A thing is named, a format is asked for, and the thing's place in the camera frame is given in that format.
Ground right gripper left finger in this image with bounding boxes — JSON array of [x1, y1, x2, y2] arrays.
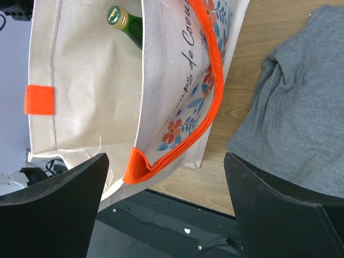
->
[[1, 153, 109, 257]]

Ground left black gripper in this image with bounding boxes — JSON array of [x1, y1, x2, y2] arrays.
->
[[0, 0, 34, 30]]

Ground right grey shorts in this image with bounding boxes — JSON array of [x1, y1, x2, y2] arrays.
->
[[227, 5, 343, 198]]

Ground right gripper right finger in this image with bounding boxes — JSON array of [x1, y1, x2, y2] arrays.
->
[[224, 152, 343, 257]]

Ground beige canvas tote bag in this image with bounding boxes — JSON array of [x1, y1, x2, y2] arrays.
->
[[24, 1, 249, 210]]

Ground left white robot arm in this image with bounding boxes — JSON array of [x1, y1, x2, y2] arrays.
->
[[1, 1, 67, 195]]

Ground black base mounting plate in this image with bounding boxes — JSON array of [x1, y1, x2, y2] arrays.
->
[[97, 190, 244, 257]]

